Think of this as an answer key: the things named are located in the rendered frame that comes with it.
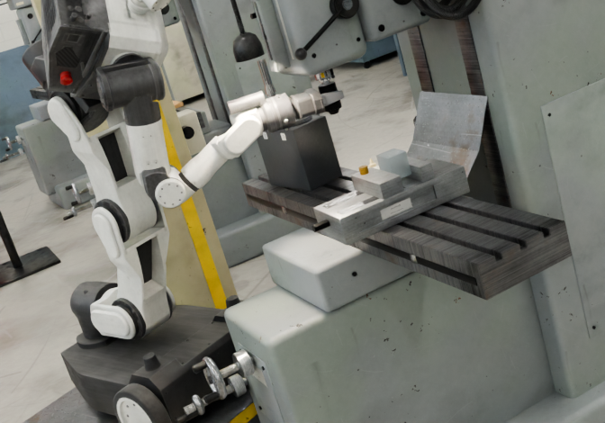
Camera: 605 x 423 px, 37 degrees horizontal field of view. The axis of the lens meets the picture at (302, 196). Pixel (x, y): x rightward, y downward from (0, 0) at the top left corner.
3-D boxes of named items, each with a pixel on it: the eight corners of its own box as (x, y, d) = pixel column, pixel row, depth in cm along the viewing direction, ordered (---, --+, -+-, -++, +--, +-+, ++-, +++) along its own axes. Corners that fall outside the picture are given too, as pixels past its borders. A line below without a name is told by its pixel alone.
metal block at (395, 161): (393, 181, 215) (387, 158, 214) (382, 178, 221) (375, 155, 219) (411, 174, 217) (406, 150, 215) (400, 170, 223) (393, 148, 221)
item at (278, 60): (277, 71, 225) (253, -11, 219) (271, 71, 229) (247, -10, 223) (291, 67, 227) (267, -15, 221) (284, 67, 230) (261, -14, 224)
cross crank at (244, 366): (213, 413, 227) (199, 373, 223) (198, 397, 237) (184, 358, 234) (268, 385, 233) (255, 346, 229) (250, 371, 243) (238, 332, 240)
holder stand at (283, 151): (311, 191, 258) (291, 125, 252) (270, 185, 276) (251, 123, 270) (343, 175, 263) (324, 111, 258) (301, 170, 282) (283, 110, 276)
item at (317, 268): (329, 315, 224) (315, 272, 221) (271, 283, 255) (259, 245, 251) (485, 238, 242) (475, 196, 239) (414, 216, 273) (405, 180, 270)
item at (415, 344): (329, 544, 236) (264, 344, 219) (279, 490, 264) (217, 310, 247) (562, 404, 265) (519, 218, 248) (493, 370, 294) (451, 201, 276)
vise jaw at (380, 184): (383, 200, 210) (379, 184, 209) (354, 190, 223) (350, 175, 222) (404, 191, 212) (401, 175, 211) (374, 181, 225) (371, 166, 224)
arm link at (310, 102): (319, 85, 227) (274, 100, 226) (329, 121, 230) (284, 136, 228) (308, 80, 239) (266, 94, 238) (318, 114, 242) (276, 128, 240)
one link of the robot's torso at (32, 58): (14, 68, 262) (29, 30, 250) (50, 55, 271) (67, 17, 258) (71, 141, 259) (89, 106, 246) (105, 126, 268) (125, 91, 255)
